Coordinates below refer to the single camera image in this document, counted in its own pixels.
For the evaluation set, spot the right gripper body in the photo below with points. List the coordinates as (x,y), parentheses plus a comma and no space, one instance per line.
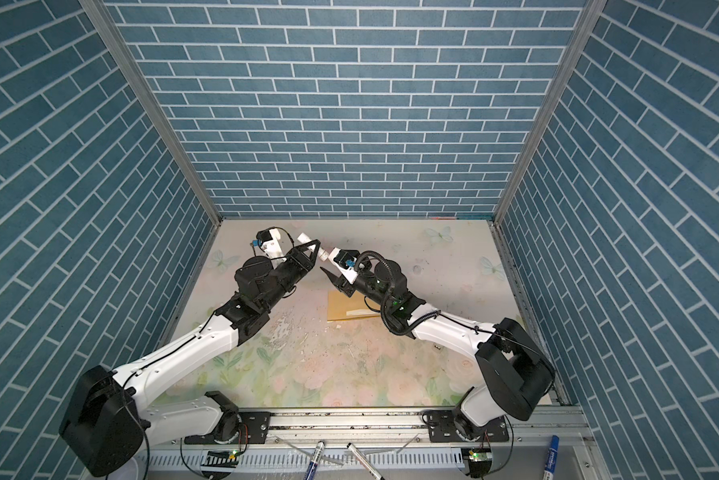
(350,288)

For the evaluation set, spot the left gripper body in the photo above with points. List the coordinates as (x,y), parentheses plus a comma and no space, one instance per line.
(294,272)

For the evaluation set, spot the yellow envelope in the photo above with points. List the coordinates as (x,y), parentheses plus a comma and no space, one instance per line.
(343,308)

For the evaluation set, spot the white glue stick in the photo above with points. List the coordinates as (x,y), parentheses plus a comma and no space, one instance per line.
(323,253)

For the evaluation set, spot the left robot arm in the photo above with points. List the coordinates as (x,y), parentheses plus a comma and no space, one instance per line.
(110,416)

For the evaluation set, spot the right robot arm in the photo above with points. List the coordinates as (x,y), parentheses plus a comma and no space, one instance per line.
(516,374)

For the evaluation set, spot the black white marker pen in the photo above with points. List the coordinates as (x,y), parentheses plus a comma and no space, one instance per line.
(361,459)

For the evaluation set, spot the blue marker pen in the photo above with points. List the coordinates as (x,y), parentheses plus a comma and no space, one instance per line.
(314,461)

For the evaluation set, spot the blue marker right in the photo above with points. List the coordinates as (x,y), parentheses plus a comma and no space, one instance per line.
(551,461)

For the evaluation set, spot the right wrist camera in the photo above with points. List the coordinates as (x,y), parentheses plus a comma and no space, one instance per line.
(345,261)

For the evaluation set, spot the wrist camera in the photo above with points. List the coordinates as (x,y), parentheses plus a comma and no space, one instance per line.
(268,242)
(345,261)

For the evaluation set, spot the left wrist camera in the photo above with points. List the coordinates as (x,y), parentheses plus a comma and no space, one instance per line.
(268,242)

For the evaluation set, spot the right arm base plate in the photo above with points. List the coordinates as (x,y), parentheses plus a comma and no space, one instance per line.
(445,426)

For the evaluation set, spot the aluminium rail frame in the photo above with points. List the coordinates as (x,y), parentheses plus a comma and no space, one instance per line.
(394,440)

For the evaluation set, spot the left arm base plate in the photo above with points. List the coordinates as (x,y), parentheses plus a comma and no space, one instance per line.
(249,428)

